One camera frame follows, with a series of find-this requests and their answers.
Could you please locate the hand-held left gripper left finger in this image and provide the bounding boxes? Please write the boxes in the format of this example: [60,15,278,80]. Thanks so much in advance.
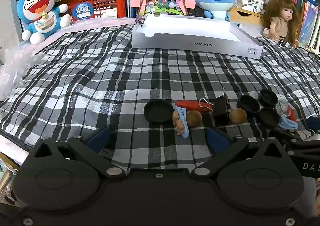
[30,127,126,179]

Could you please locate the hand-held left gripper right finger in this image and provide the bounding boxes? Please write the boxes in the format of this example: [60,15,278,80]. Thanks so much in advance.
[191,127,290,178]

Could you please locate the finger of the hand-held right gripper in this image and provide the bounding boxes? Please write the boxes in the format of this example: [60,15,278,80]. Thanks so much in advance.
[304,116,320,132]
[269,129,320,153]

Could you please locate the light blue silicone ring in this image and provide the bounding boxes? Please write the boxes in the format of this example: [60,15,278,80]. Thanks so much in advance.
[279,115,299,130]

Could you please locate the brown wooden ball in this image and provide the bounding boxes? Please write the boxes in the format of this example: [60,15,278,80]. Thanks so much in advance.
[187,111,202,128]
[229,108,247,124]

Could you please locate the small black cap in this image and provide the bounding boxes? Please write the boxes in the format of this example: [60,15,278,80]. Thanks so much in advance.
[258,89,279,108]
[259,108,280,126]
[237,95,261,114]

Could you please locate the blue hair clip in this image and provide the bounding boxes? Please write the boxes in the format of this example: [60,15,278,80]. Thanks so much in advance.
[174,106,190,138]

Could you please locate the red plastic stick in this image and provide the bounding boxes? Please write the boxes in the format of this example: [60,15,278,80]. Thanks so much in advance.
[174,100,214,112]

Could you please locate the small baby figurine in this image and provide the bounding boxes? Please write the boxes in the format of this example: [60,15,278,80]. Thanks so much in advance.
[172,110,184,135]

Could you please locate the large black round lid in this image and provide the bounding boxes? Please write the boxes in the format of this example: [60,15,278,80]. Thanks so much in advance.
[144,100,174,123]

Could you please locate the white cardboard box tray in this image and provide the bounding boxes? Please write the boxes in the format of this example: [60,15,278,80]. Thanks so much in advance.
[131,14,264,60]

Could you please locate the black white checked blanket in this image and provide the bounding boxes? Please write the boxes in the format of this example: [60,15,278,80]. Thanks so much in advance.
[0,24,320,166]

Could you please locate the white pipe rack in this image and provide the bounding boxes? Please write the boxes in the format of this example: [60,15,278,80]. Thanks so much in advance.
[306,28,320,53]

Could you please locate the leaning colourful books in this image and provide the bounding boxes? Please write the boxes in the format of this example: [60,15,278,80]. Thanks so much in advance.
[297,1,320,49]

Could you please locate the long-haired baby doll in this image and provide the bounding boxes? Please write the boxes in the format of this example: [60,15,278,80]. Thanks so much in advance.
[262,0,304,48]

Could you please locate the clear plastic wrap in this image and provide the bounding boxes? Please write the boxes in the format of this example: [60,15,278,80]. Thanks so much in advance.
[0,46,48,101]

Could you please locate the pink fleece blanket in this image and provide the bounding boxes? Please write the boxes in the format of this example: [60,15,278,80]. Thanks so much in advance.
[19,17,137,54]

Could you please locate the wooden drawer box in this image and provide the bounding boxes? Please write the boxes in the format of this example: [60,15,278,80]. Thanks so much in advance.
[229,6,265,28]

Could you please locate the small printed cardboard box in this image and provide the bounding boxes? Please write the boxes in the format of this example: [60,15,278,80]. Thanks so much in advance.
[241,0,265,14]

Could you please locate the red plastic crate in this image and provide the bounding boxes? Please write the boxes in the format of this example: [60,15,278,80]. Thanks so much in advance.
[55,0,127,21]

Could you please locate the blue robot cat plush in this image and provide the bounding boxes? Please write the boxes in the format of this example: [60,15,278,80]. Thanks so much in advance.
[17,0,72,45]

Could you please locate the black cable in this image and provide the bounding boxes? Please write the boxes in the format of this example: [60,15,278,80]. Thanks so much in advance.
[299,46,320,59]

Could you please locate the black wire bicycle model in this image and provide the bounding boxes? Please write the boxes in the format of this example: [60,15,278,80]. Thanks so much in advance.
[189,6,205,18]

